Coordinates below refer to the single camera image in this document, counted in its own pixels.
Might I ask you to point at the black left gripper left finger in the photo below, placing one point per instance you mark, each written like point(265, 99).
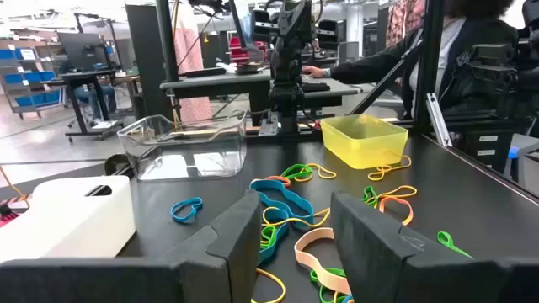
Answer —
point(126, 280)

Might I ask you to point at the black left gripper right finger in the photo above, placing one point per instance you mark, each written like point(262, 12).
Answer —
point(421, 273)

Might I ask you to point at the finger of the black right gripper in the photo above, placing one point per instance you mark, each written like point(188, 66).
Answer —
point(261, 25)
point(327, 33)

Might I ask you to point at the white plastic basket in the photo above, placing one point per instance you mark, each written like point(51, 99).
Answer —
point(67, 219)

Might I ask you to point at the wide beige rubber band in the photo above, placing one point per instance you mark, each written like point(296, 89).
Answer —
point(309, 264)

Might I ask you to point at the orange rubber band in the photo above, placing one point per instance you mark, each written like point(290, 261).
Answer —
point(393, 198)
point(278, 180)

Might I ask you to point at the wide blue rubber band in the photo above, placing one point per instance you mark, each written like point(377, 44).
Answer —
point(257, 185)

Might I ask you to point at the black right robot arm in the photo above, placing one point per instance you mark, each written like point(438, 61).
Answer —
point(286, 84)

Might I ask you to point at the small blue rubber band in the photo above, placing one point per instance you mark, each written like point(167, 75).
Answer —
point(172, 211)

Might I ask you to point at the red storage boxes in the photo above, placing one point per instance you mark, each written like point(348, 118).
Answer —
point(242, 50)

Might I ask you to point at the person's hand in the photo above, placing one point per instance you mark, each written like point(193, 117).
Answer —
point(312, 71)

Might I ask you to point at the grey desk top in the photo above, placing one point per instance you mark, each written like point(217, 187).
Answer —
point(219, 82)
point(332, 90)

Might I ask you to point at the flat black desk device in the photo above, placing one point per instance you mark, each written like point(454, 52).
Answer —
point(204, 72)

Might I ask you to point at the pink hanging cloth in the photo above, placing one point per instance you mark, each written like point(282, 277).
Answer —
point(191, 50)

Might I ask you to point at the floral hanging cloth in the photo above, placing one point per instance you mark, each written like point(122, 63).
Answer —
point(402, 21)

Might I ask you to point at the black table mat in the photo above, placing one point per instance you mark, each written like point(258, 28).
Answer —
point(463, 202)

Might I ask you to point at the yellow plastic basket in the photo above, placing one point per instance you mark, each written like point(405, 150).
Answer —
point(362, 141)

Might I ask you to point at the dark grey column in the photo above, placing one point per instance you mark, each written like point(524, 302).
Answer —
point(143, 63)

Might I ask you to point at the person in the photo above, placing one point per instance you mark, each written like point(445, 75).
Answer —
point(94, 94)
point(463, 50)

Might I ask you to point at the clear plastic basket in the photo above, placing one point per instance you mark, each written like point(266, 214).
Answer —
point(189, 147)

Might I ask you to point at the black drawer unit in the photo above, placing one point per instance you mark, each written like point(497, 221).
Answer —
point(486, 147)

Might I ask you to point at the black standing desk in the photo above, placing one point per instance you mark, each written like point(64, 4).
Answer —
point(88, 76)

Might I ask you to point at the black computer monitor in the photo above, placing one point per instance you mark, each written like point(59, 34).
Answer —
point(82, 50)

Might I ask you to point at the shelf with blue bins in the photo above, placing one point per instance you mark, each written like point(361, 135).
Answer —
point(29, 80)

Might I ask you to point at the black frame strut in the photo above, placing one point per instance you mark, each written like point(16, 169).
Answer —
point(387, 78)

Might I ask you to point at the black desk post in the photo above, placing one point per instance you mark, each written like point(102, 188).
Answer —
point(166, 38)

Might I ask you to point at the black frame post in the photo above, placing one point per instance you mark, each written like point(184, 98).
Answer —
point(429, 63)

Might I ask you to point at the silver metal bracket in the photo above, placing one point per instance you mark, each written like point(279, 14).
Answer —
point(438, 120)

